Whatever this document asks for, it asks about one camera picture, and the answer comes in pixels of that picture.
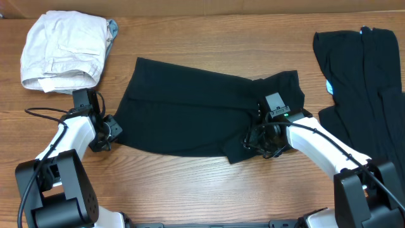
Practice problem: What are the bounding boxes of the folded light blue garment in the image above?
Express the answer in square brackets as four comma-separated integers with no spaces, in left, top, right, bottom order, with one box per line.
[105,19,119,60]

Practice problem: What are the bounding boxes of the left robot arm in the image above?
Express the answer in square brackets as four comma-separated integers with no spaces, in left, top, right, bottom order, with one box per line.
[15,89,134,228]

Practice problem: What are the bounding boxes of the light blue item under pile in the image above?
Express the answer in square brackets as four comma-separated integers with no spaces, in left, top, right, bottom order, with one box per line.
[326,80,333,95]

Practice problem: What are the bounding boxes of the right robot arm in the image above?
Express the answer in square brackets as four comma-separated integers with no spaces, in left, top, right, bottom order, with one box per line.
[242,93,404,228]

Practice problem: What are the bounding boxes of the black clothes pile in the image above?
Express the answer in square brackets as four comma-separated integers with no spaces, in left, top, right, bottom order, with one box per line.
[313,27,404,184]

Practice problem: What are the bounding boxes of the folded beige shorts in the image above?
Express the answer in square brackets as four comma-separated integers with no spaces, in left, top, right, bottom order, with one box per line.
[20,11,108,94]

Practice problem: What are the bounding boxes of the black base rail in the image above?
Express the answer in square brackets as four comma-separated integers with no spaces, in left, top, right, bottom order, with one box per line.
[129,219,299,228]

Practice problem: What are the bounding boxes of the black t-shirt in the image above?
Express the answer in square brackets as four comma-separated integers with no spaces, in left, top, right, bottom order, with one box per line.
[115,58,304,163]

